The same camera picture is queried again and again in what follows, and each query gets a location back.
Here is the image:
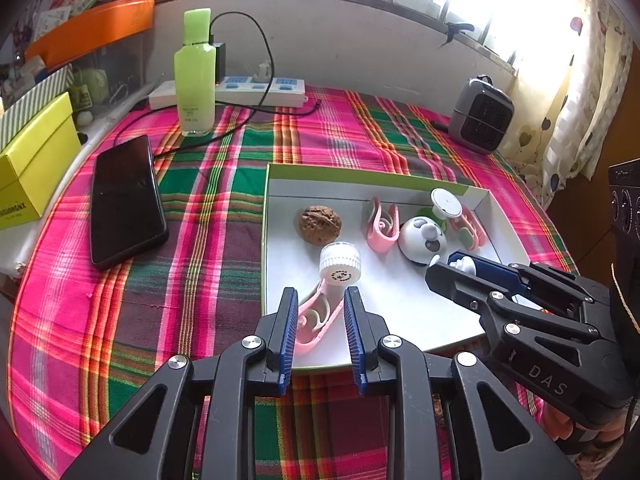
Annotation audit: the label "green white cardboard box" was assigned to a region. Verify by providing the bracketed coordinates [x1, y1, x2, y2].
[260, 162, 532, 374]

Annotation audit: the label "white plastic knob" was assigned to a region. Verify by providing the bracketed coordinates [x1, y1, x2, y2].
[446, 255, 477, 275]

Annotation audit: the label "black smartphone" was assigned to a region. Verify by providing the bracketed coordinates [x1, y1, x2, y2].
[90, 135, 169, 271]

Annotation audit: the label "green white spool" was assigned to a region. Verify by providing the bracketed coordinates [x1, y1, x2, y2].
[416, 187, 467, 226]

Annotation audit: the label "paper cards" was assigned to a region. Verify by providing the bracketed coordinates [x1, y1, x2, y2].
[30, 0, 99, 36]

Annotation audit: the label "pink green plastic clip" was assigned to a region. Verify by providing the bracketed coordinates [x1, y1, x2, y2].
[446, 205, 489, 252]

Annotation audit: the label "black window hook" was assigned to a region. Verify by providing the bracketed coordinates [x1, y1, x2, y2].
[442, 22, 476, 49]

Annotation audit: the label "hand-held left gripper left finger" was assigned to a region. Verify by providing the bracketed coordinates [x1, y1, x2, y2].
[60, 287, 300, 480]

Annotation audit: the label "panda toy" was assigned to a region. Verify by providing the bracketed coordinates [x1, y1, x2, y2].
[400, 215, 448, 266]

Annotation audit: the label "orange box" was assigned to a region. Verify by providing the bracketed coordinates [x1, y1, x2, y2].
[25, 0, 156, 68]

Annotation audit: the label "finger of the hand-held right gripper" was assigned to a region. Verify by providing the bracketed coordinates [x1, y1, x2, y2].
[426, 261, 609, 347]
[472, 256, 610, 312]

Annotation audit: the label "white power strip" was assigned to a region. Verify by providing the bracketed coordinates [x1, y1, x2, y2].
[149, 75, 307, 109]

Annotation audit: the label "yellow green box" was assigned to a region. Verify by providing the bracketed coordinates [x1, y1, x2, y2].
[0, 92, 84, 232]

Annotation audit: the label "plaid blanket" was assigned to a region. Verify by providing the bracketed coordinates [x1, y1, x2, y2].
[7, 82, 571, 480]

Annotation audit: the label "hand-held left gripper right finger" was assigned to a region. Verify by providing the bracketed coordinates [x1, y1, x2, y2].
[344, 286, 583, 480]

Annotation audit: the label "clear plastic container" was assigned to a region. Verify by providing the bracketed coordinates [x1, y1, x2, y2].
[70, 35, 156, 127]

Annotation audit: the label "black charger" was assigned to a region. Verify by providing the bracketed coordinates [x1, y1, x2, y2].
[210, 42, 229, 84]

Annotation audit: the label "striped gift box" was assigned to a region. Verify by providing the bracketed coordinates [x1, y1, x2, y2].
[0, 65, 76, 127]

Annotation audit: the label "heart print curtain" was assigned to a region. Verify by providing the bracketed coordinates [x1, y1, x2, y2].
[500, 0, 640, 211]

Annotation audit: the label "grey space heater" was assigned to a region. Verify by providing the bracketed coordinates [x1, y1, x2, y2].
[448, 75, 516, 155]

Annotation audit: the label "green lotion bottle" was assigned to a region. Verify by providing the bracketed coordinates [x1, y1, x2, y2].
[173, 8, 218, 137]

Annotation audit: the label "person's right hand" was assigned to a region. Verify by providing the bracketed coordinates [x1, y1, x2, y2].
[542, 401, 577, 444]

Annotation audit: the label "black cable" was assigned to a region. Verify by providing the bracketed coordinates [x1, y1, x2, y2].
[127, 11, 324, 171]

